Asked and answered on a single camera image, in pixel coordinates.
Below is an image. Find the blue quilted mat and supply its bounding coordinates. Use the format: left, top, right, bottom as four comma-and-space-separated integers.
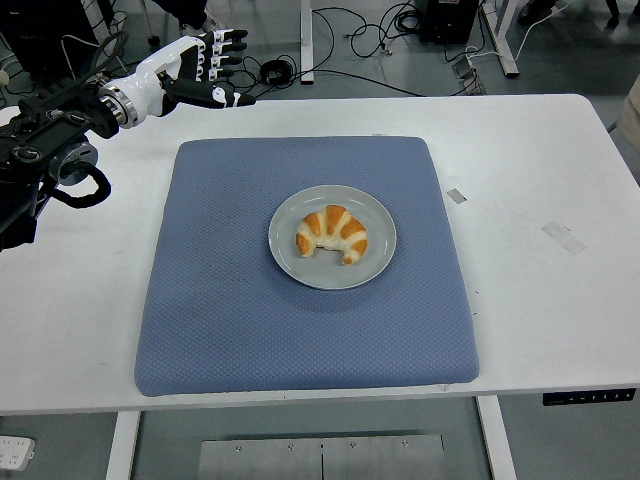
133, 135, 482, 399

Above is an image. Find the grey foot pedal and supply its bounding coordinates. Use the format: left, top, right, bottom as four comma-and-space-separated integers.
451, 53, 487, 96

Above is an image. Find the large grey tape piece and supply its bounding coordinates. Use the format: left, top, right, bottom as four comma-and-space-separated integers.
541, 220, 588, 256

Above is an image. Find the white desk leg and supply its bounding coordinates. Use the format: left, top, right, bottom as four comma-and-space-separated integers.
298, 0, 316, 85
479, 0, 521, 78

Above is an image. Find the black table control panel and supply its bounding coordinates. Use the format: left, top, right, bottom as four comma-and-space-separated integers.
543, 388, 639, 407

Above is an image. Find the white table leg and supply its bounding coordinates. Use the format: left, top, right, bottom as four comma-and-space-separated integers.
475, 396, 518, 480
104, 410, 142, 480

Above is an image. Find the person's foot dark shoe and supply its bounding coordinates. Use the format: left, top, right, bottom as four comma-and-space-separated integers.
517, 0, 561, 25

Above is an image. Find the white floor cable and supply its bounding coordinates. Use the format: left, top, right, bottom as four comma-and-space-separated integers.
464, 0, 559, 64

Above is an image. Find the person's leg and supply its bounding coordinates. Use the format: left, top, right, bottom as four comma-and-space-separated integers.
149, 0, 209, 26

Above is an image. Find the white power strip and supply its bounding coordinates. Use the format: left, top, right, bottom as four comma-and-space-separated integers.
0, 435, 37, 470

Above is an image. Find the black equipment box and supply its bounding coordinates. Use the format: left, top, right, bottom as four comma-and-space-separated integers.
418, 0, 479, 44

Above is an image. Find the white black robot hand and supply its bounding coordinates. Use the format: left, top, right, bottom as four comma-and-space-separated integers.
119, 28, 258, 124

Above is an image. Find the golden croissant bread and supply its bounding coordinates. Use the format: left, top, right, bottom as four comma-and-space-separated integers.
294, 203, 369, 266

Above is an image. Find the grey metal plate with screws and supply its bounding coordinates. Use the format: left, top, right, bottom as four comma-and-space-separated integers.
198, 433, 446, 480

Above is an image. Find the grey round plate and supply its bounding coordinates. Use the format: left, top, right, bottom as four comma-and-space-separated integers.
268, 184, 399, 291

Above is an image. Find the coiled black cable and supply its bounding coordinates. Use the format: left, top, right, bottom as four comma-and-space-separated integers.
259, 58, 295, 87

